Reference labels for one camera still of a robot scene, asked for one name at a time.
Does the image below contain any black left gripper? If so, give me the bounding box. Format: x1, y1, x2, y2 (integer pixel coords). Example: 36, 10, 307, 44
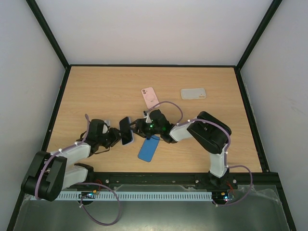
98, 128, 126, 149

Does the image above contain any blue phone black screen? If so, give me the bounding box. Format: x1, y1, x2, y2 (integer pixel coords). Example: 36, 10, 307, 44
119, 116, 134, 146

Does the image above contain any blue phone back up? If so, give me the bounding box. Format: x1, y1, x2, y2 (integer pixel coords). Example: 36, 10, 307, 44
138, 136, 160, 163

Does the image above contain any beige phone case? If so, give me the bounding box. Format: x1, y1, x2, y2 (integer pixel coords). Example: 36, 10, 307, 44
180, 88, 206, 100

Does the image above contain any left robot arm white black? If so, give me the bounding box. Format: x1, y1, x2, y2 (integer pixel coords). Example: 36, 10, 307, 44
21, 119, 121, 202

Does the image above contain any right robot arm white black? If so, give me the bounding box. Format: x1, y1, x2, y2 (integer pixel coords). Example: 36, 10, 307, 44
129, 109, 231, 189

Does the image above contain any pink phone case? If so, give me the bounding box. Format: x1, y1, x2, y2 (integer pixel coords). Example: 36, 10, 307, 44
141, 87, 159, 109

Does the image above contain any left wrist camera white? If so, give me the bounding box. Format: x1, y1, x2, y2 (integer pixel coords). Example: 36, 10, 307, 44
102, 120, 111, 134

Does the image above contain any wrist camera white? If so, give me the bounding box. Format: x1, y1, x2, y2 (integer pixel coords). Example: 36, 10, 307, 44
143, 111, 149, 118
102, 120, 111, 134

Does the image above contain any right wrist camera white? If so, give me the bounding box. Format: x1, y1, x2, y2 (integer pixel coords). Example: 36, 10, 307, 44
143, 111, 149, 118

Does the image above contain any black front rail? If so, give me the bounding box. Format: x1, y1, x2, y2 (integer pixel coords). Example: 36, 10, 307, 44
85, 172, 280, 191

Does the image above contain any white slotted cable duct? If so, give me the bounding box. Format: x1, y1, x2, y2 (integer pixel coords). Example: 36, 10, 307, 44
26, 191, 214, 202

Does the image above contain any black enclosure frame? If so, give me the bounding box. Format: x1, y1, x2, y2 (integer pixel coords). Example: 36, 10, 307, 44
6, 0, 297, 231

